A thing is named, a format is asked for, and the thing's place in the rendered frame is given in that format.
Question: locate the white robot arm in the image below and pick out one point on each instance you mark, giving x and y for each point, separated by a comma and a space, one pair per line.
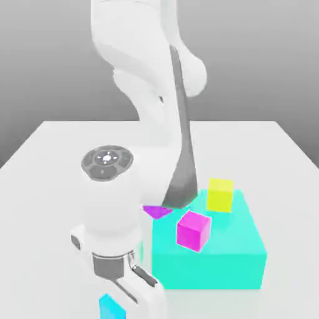
154, 74

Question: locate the small yellow cube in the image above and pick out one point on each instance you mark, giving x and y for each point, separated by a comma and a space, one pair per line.
219, 197

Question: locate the small cyan cube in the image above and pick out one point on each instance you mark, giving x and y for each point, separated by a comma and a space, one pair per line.
109, 309

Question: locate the large turquoise box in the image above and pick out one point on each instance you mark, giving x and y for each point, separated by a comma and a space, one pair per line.
224, 269

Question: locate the small purple cube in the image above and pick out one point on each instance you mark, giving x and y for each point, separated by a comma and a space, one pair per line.
157, 211

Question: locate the small magenta cube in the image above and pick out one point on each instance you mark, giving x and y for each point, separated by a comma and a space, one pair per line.
190, 233

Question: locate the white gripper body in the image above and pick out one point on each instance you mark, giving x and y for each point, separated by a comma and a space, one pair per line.
147, 302

